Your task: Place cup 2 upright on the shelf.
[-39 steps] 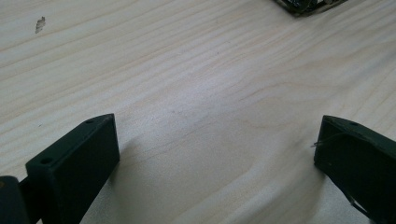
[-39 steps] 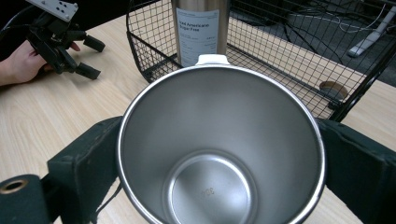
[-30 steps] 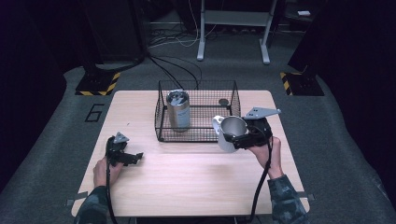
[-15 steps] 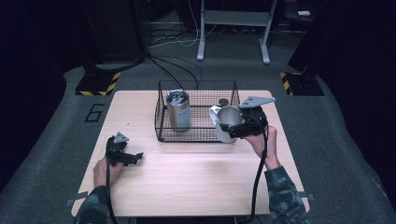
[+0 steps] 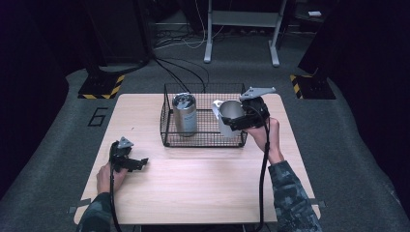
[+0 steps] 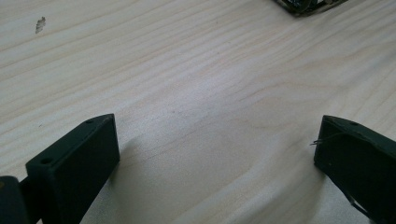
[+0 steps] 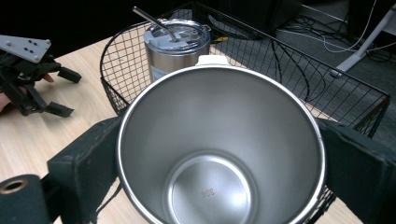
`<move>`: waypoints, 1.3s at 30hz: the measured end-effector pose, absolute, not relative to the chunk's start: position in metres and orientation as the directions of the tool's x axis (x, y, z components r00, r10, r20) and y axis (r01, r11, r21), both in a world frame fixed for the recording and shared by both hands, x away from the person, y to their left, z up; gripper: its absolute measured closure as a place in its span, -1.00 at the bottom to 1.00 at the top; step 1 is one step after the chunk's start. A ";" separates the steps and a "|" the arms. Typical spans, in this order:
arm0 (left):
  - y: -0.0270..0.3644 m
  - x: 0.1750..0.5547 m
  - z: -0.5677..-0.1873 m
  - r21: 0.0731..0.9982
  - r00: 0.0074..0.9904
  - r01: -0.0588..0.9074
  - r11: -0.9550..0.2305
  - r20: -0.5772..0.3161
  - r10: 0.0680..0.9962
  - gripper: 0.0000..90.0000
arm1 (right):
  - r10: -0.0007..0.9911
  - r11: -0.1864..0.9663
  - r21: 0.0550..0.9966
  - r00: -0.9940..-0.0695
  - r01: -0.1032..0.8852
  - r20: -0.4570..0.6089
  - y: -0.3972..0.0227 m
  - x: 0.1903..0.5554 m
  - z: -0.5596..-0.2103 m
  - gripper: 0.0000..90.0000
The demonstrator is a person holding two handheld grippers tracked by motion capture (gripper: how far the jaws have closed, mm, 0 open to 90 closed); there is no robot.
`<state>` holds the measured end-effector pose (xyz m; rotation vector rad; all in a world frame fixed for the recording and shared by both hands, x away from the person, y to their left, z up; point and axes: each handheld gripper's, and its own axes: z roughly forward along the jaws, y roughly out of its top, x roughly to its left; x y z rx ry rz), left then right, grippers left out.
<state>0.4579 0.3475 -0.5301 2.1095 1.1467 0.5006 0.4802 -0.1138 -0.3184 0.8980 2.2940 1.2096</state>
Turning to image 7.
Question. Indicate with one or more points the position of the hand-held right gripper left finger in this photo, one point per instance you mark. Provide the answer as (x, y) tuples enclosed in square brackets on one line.
[(84, 161)]

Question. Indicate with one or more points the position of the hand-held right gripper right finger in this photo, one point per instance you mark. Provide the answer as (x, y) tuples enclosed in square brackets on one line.
[(361, 174)]

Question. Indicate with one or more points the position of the steel tumbler with clear lid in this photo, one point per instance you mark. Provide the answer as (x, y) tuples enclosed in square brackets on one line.
[(168, 59)]

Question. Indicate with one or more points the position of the stainless steel cup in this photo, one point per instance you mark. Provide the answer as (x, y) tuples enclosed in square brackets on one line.
[(218, 124)]

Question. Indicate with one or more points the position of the metal straw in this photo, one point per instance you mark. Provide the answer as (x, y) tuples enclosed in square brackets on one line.
[(152, 20)]

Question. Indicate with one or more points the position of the white stand leg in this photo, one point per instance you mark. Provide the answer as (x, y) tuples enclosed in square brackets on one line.
[(361, 51)]

